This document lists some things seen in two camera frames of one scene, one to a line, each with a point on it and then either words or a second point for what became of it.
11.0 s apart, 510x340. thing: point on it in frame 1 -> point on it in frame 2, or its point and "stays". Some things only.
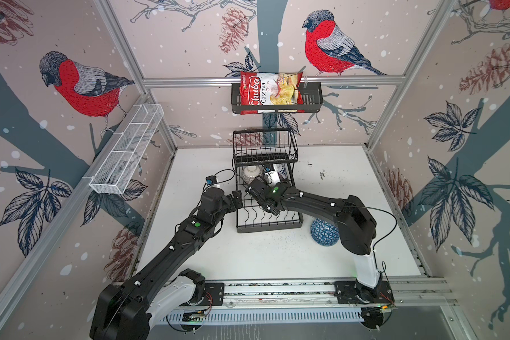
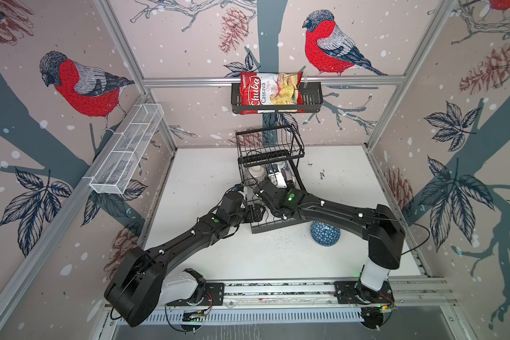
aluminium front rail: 411,291 stays
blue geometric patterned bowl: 324,232 stays
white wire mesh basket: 118,167 stays
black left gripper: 237,198 -> 258,214
